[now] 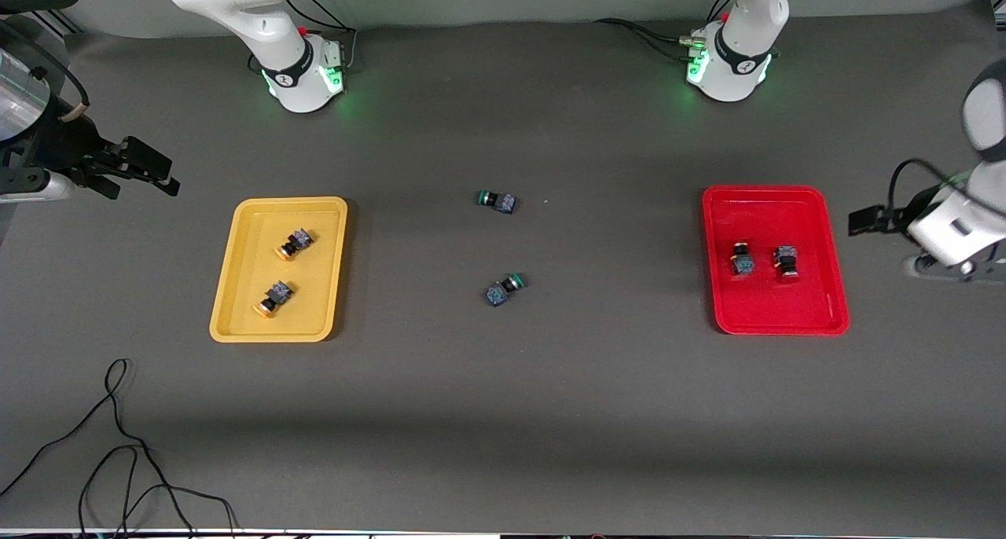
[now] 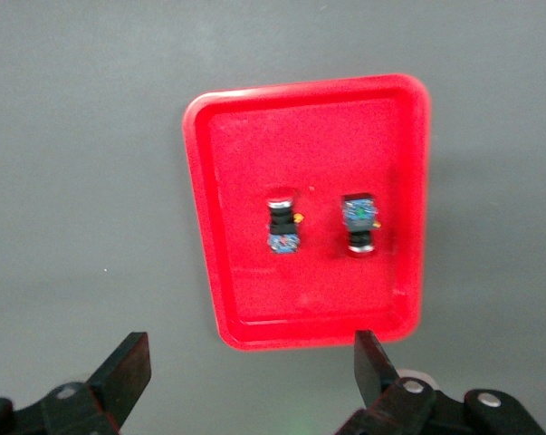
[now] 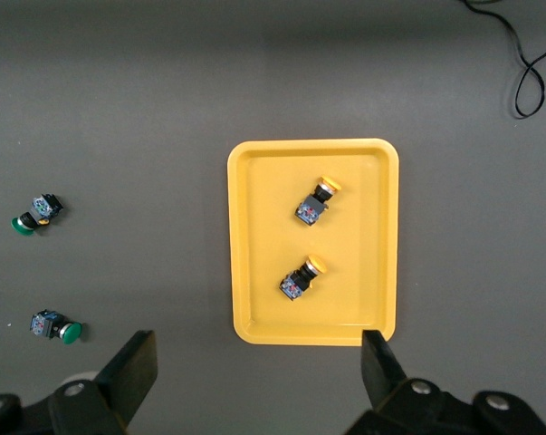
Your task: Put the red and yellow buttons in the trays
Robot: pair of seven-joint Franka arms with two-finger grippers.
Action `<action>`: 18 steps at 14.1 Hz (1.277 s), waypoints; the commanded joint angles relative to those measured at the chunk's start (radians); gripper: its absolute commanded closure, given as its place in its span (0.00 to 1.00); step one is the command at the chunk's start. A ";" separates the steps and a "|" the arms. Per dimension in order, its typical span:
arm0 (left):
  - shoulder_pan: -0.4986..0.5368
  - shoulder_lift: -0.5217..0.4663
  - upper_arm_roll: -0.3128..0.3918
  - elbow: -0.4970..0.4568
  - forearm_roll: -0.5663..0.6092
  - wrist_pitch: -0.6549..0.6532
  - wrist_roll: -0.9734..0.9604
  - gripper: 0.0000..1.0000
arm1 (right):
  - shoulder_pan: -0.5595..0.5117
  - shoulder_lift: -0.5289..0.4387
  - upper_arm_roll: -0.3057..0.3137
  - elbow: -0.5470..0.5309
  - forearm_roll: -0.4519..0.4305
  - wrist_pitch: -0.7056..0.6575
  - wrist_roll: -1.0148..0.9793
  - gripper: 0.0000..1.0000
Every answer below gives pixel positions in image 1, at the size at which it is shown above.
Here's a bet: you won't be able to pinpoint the aluminium frame rail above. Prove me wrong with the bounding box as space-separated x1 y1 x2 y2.
31 9 86 39

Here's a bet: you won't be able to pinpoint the black arm base cables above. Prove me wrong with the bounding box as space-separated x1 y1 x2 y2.
593 0 736 62
248 0 359 75

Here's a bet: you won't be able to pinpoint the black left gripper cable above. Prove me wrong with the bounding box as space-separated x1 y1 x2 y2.
888 159 975 218

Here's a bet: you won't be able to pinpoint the green push button switch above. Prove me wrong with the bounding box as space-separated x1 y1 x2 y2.
475 189 518 215
484 272 528 309

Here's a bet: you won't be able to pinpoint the black right arm base cables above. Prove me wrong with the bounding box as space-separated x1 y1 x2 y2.
248 0 359 75

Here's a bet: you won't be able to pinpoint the yellow plastic tray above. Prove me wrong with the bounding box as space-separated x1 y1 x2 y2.
209 196 349 343

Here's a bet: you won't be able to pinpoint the thin black loose cable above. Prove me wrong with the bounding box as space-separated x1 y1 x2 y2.
77 445 196 538
0 358 237 538

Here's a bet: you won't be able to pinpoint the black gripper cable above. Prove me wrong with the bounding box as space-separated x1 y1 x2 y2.
0 19 90 123
888 159 975 218

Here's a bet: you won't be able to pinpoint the red plastic tray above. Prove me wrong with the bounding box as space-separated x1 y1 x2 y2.
701 185 851 337

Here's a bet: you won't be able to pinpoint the yellow push button switch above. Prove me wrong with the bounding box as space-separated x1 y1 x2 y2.
274 227 315 262
252 280 296 318

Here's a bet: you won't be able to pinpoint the black left arm base cables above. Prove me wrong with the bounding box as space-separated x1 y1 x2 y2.
593 0 736 62

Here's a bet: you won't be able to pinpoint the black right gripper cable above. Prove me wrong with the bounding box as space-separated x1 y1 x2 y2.
0 19 90 123

